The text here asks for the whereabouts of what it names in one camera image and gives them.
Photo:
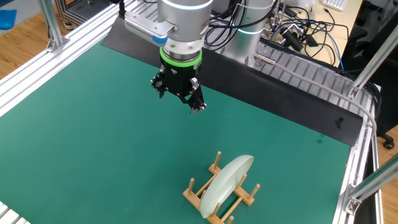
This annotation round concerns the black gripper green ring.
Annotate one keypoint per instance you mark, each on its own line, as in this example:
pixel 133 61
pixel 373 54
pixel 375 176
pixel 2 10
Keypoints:
pixel 178 77

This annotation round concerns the pale green dish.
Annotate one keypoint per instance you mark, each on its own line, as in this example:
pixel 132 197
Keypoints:
pixel 224 183

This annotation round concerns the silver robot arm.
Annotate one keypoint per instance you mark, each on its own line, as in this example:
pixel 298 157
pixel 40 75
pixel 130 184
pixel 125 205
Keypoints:
pixel 186 21

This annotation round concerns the wooden dish rack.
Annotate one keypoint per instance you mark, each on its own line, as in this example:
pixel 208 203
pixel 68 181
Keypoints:
pixel 191 196

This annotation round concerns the black rubber mat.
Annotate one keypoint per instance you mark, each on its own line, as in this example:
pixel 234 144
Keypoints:
pixel 264 90

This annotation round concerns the green table mat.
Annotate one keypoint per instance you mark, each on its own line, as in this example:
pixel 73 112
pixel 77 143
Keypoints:
pixel 93 140

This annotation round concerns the black box with striped edges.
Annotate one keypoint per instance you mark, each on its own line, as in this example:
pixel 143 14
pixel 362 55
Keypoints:
pixel 90 9

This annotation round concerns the white keyboard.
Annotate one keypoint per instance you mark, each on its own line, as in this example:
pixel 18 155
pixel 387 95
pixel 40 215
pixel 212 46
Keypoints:
pixel 335 3

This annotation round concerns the beige desk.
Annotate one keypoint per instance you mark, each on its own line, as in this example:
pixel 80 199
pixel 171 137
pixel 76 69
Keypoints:
pixel 351 28

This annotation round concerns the blue plastic object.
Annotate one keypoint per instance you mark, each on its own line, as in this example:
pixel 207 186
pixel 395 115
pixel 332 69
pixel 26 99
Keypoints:
pixel 7 19

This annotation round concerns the black office chair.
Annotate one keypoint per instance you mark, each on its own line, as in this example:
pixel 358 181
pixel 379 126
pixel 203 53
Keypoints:
pixel 373 40

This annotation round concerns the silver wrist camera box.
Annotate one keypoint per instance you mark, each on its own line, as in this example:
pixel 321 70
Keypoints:
pixel 140 28

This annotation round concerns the aluminium frame post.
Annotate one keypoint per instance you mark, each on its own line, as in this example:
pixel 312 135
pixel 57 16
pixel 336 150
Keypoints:
pixel 51 25
pixel 373 183
pixel 373 62

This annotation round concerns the aluminium profile table frame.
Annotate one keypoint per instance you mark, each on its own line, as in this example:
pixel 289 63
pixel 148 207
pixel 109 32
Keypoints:
pixel 31 71

